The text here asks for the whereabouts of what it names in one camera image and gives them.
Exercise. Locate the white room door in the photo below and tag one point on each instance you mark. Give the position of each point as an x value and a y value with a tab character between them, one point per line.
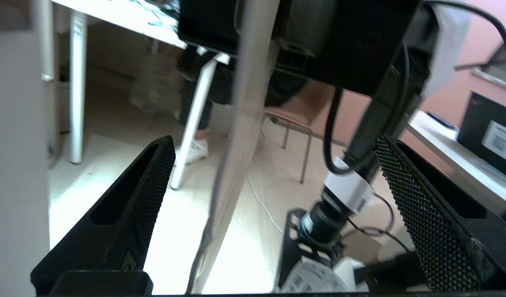
13	165

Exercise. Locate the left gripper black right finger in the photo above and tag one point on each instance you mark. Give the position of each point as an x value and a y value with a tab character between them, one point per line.
450	231

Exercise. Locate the black box with white label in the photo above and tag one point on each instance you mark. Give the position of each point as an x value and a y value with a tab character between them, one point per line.
496	132

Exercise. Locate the white round labelled robot part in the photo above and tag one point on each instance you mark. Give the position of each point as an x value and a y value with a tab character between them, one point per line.
314	276

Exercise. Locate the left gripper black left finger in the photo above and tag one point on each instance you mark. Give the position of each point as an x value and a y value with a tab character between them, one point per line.
104	239

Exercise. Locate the white table with round legs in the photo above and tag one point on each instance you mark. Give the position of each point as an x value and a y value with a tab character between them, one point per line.
77	103

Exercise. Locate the metal frame chair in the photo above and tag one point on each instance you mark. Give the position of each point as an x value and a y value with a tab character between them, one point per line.
296	123

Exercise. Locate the black perforated robot frame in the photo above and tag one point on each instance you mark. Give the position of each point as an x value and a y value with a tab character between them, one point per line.
294	247

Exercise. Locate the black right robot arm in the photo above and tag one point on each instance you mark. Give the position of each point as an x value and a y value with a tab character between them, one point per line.
339	41

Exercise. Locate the small flat black device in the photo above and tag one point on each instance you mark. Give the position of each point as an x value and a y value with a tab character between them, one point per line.
440	120

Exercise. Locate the white side desk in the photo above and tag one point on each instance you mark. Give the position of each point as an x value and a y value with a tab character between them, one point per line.
455	154

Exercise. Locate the white door hanger sign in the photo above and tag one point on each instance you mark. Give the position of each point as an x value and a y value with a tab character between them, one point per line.
240	144

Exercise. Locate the person leg in dark trousers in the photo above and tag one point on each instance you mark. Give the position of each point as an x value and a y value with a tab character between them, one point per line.
285	88

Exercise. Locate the grey mottled bag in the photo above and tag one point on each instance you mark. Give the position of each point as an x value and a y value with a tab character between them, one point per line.
154	82

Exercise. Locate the white sneaker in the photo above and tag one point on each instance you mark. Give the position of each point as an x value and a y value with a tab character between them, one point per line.
197	150

